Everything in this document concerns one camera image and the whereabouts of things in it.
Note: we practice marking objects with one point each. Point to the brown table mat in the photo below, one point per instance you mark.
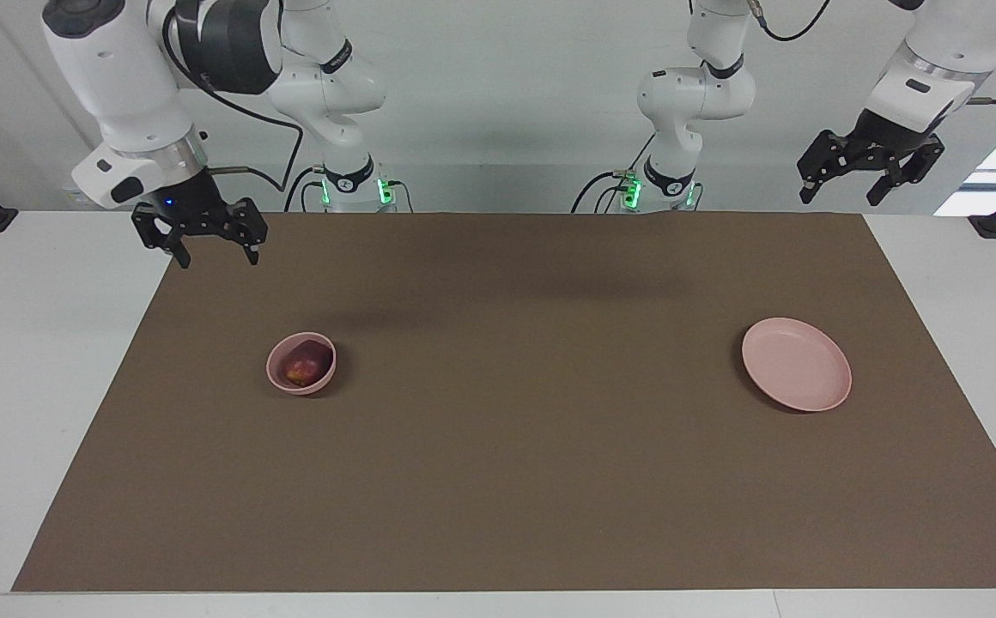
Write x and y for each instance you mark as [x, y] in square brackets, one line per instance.
[507, 429]

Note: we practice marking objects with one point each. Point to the red apple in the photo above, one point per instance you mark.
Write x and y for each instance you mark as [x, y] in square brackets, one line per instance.
[305, 365]

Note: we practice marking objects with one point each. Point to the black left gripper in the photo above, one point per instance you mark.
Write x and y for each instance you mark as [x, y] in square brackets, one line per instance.
[893, 137]

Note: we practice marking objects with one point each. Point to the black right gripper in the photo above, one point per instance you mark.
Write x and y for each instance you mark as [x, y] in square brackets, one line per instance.
[185, 202]

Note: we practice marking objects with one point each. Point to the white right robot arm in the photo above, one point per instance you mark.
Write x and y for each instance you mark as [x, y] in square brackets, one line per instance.
[120, 77]

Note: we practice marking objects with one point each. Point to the pink bowl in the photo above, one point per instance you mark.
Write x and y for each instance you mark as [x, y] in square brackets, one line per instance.
[279, 378]

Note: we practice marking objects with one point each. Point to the pink plate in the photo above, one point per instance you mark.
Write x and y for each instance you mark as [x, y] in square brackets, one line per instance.
[797, 365]

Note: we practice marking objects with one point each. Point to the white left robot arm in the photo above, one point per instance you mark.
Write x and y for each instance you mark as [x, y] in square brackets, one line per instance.
[687, 94]

